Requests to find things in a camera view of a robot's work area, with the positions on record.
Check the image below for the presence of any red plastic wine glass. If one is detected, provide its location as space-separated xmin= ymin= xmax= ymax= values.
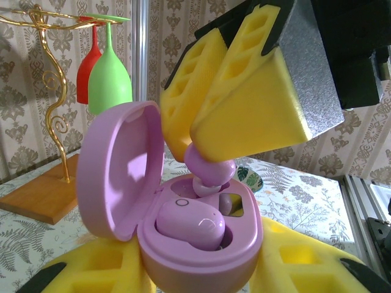
xmin=76 ymin=16 xmax=103 ymax=104

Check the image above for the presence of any gold wire glass rack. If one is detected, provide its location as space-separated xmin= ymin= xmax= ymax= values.
xmin=0 ymin=4 xmax=132 ymax=226

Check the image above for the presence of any purple earbud charging case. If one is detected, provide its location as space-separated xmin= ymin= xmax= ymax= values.
xmin=76 ymin=100 xmax=264 ymax=293

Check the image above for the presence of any aluminium frame post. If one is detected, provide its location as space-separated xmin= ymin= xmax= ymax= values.
xmin=133 ymin=0 xmax=150 ymax=103

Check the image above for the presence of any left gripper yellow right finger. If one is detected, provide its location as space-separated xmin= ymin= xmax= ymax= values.
xmin=244 ymin=216 xmax=389 ymax=293

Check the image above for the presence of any aluminium table side rail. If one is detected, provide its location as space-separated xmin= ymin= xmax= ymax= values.
xmin=341 ymin=174 xmax=391 ymax=277

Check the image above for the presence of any purple wireless earbud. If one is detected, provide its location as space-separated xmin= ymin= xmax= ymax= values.
xmin=183 ymin=143 xmax=236 ymax=198
xmin=155 ymin=198 xmax=226 ymax=248

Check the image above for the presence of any leaf print round dish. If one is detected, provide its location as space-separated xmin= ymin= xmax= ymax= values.
xmin=236 ymin=165 xmax=264 ymax=194

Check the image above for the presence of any green plastic wine glass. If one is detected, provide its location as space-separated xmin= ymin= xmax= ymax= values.
xmin=78 ymin=13 xmax=133 ymax=115

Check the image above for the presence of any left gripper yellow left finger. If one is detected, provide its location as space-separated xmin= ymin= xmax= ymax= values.
xmin=30 ymin=239 xmax=156 ymax=293

